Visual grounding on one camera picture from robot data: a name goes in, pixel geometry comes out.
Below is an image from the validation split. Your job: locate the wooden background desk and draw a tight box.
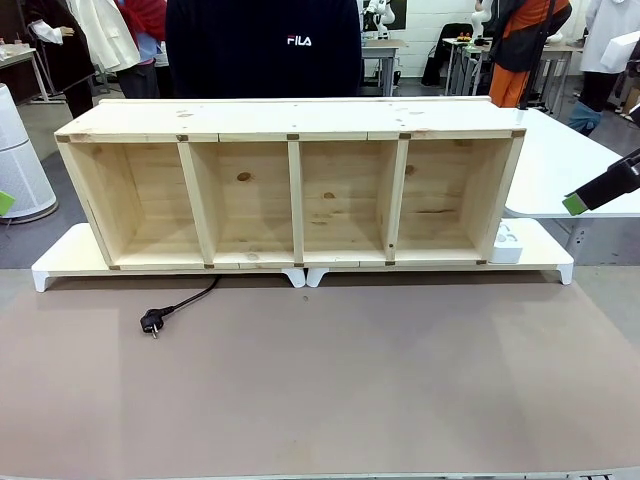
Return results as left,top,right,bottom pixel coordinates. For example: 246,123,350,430
0,45,54,105

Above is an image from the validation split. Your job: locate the white side table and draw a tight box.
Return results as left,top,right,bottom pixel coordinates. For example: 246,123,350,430
502,106,640,249

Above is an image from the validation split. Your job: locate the blue bag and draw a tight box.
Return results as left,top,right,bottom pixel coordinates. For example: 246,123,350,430
566,101,605,137

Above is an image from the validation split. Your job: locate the person in orange black clothing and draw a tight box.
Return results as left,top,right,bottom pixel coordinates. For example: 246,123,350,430
487,0,573,110

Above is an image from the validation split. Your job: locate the white power strip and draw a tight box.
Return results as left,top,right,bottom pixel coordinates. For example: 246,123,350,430
489,222,524,265

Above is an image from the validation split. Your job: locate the seated person in black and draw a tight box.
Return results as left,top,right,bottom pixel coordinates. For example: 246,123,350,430
421,22,475,87

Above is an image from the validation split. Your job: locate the light wooden four-compartment shelf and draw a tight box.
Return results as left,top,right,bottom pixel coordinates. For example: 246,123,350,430
53,96,528,272

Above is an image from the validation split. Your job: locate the white monitor riser stand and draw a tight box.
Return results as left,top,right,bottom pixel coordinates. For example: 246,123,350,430
305,217,575,289
31,222,307,294

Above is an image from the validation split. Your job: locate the person in navy FILA sweater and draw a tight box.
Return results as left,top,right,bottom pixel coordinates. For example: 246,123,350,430
164,0,364,100

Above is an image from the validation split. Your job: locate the grey background table with objects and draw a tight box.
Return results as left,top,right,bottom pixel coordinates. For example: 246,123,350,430
441,32,495,97

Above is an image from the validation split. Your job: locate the white cylindrical air purifier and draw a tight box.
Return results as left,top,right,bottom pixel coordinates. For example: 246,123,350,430
0,82,58,224

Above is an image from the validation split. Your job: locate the black power cable with plug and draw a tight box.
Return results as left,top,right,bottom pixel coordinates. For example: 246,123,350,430
139,275,222,341

